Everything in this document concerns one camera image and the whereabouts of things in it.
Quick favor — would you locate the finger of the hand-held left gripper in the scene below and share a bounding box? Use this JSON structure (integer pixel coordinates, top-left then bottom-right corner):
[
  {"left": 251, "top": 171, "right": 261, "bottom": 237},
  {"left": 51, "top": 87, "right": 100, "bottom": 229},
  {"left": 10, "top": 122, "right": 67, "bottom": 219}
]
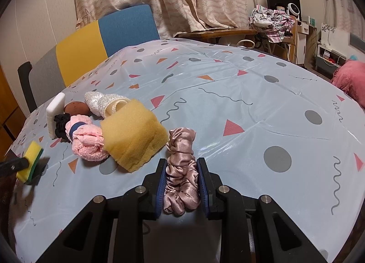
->
[{"left": 0, "top": 157, "right": 30, "bottom": 178}]

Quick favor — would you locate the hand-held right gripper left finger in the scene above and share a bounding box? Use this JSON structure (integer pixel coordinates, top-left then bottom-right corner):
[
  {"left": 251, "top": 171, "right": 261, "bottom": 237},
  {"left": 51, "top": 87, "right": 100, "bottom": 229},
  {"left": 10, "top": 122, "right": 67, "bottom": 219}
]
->
[{"left": 37, "top": 158, "right": 169, "bottom": 263}]

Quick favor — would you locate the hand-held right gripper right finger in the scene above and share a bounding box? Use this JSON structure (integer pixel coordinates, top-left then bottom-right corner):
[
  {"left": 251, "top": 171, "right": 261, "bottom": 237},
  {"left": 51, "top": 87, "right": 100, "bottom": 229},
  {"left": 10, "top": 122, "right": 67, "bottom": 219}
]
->
[{"left": 197, "top": 157, "right": 328, "bottom": 263}]

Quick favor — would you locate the yellow green scouring sponge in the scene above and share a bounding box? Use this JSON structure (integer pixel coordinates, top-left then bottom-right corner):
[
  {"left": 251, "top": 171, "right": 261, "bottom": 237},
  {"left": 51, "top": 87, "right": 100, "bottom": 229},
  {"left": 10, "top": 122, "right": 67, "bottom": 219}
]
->
[{"left": 16, "top": 141, "right": 44, "bottom": 185}]

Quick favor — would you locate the pink satin scrunchie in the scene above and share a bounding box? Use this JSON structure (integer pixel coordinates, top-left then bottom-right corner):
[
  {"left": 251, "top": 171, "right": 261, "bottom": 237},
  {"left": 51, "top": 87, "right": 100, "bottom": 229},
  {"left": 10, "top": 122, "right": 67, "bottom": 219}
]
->
[{"left": 162, "top": 127, "right": 201, "bottom": 217}]

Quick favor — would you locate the white foam sponge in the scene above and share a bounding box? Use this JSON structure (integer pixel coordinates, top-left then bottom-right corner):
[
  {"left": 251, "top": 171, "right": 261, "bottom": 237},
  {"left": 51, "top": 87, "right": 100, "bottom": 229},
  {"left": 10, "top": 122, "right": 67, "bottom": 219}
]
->
[{"left": 46, "top": 92, "right": 66, "bottom": 139}]

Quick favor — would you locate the wooden wardrobe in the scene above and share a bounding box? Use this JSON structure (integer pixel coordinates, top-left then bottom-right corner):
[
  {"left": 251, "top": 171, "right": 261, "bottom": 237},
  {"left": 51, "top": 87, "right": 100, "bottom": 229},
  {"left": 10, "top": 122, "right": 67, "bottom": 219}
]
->
[{"left": 0, "top": 63, "right": 27, "bottom": 144}]

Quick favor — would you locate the black scrunchie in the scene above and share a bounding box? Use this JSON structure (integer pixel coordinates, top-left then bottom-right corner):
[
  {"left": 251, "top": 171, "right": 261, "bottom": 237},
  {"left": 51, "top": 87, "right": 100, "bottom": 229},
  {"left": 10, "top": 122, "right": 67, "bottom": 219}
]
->
[{"left": 54, "top": 113, "right": 73, "bottom": 142}]

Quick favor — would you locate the large yellow foam sponge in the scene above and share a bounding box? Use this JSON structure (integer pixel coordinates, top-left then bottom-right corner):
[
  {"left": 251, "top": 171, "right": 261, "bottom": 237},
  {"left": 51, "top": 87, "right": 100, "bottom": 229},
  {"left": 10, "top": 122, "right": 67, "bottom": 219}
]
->
[{"left": 100, "top": 99, "right": 169, "bottom": 173}]

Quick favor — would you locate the pink towel with blue band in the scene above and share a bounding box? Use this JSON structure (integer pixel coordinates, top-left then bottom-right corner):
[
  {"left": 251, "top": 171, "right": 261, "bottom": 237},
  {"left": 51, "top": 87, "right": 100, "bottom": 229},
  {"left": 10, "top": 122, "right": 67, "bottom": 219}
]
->
[{"left": 65, "top": 115, "right": 109, "bottom": 162}]

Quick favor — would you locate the brown makeup sponge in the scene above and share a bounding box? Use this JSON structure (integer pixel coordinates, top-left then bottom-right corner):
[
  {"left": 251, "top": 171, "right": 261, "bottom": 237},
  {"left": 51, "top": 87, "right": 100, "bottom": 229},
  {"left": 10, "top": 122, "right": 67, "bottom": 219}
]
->
[{"left": 64, "top": 101, "right": 90, "bottom": 116}]

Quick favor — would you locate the white sparkly pouch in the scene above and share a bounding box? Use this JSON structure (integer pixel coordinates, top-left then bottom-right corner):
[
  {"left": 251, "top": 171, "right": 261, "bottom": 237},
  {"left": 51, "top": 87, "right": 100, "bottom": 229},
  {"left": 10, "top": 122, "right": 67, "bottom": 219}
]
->
[{"left": 84, "top": 91, "right": 130, "bottom": 118}]

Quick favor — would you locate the patterned pale blue tablecloth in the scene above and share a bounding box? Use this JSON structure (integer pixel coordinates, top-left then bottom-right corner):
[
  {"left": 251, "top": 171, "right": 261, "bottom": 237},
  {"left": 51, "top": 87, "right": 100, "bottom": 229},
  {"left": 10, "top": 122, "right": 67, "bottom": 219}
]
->
[{"left": 6, "top": 38, "right": 365, "bottom": 263}]

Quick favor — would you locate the wooden side table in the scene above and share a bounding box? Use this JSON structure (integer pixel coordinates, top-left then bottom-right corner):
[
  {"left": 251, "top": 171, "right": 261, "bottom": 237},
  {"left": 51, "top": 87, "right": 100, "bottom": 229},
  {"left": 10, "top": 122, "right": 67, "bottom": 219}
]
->
[{"left": 174, "top": 27, "right": 258, "bottom": 44}]

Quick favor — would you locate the grey yellow blue chair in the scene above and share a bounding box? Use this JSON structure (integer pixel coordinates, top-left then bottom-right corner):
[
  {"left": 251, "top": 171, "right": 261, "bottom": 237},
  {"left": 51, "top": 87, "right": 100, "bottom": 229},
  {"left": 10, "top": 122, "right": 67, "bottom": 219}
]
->
[{"left": 29, "top": 4, "right": 161, "bottom": 109}]

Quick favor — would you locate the pile of clothes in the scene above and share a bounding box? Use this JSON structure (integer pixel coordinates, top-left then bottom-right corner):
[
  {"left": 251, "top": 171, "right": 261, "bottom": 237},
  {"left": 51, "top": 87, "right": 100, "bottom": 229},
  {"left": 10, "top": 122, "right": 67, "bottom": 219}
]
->
[{"left": 248, "top": 5, "right": 297, "bottom": 43}]

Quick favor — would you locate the white low shelf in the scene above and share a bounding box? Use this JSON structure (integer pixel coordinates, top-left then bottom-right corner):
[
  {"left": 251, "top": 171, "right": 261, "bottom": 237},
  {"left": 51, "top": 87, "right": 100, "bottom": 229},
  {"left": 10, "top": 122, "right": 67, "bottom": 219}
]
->
[{"left": 315, "top": 43, "right": 347, "bottom": 75}]

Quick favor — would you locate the pink fluffy cushion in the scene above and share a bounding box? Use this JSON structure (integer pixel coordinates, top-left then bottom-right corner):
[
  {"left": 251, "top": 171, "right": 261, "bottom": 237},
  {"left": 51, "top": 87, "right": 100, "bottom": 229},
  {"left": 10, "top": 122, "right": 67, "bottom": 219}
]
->
[{"left": 331, "top": 59, "right": 365, "bottom": 109}]

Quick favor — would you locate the white drawer box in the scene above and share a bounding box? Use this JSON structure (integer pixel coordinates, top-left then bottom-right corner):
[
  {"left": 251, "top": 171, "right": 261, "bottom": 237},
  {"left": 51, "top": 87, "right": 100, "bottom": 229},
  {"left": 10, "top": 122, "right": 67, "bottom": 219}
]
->
[{"left": 297, "top": 20, "right": 317, "bottom": 35}]

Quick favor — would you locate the white round fan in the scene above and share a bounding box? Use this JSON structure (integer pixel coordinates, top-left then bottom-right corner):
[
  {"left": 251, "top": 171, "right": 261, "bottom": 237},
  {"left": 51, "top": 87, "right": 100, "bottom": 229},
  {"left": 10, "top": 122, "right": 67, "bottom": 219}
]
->
[{"left": 285, "top": 2, "right": 300, "bottom": 21}]

